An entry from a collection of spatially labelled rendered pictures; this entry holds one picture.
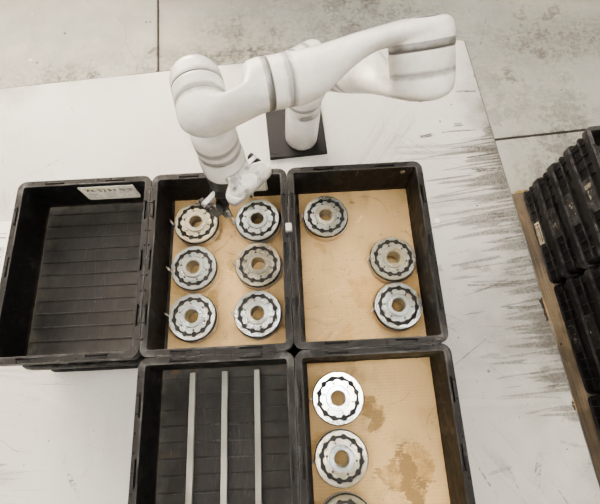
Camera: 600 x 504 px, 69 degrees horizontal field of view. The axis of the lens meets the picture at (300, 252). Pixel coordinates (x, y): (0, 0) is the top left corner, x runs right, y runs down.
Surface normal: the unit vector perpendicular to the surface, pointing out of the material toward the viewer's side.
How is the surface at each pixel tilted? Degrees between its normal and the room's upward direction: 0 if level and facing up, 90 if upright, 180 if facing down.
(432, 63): 45
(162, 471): 0
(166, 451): 0
